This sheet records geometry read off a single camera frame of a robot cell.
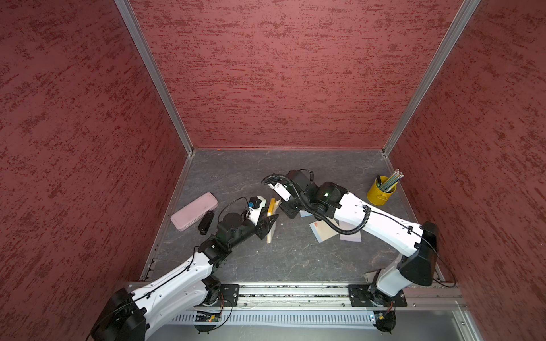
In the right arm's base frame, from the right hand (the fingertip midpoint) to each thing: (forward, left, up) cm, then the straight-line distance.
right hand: (284, 204), depth 75 cm
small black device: (0, +34, -15) cm, 37 cm away
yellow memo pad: (-2, +4, 0) cm, 5 cm away
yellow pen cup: (+12, -44, -12) cm, 47 cm away
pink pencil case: (+9, +42, -20) cm, 47 cm away
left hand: (-2, +5, -4) cm, 6 cm away
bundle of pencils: (+14, -48, -7) cm, 51 cm away
